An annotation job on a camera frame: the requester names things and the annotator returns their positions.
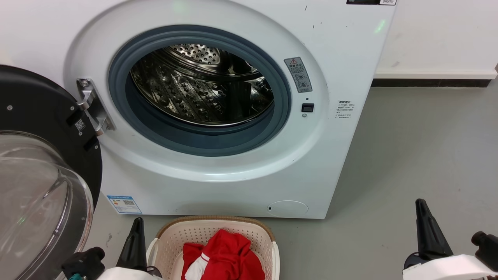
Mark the blue energy label sticker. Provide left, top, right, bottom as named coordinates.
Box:
left=107, top=195, right=142, bottom=214

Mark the grey rubber door gasket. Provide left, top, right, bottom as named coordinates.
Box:
left=108, top=25, right=292, bottom=157

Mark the cream perforated laundry basket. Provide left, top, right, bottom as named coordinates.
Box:
left=146, top=216, right=281, bottom=280

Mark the grey warning sticker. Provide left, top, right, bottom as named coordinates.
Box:
left=284, top=57, right=313, bottom=93

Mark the round white filter cover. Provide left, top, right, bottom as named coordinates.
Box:
left=267, top=200, right=309, bottom=217

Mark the red and white garment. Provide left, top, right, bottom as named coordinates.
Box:
left=181, top=229, right=266, bottom=280

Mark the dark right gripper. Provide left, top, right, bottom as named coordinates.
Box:
left=405, top=199, right=454, bottom=269

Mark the silver metal door hinge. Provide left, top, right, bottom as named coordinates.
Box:
left=76, top=78, right=116, bottom=137

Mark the stainless steel washing machine drum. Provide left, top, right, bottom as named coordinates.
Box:
left=130, top=44, right=275, bottom=127

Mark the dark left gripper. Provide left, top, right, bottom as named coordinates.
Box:
left=116, top=218, right=162, bottom=277

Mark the black washer door with glass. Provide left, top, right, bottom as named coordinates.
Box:
left=0, top=64, right=103, bottom=280

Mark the white front-load washing machine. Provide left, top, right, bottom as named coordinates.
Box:
left=0, top=0, right=397, bottom=219

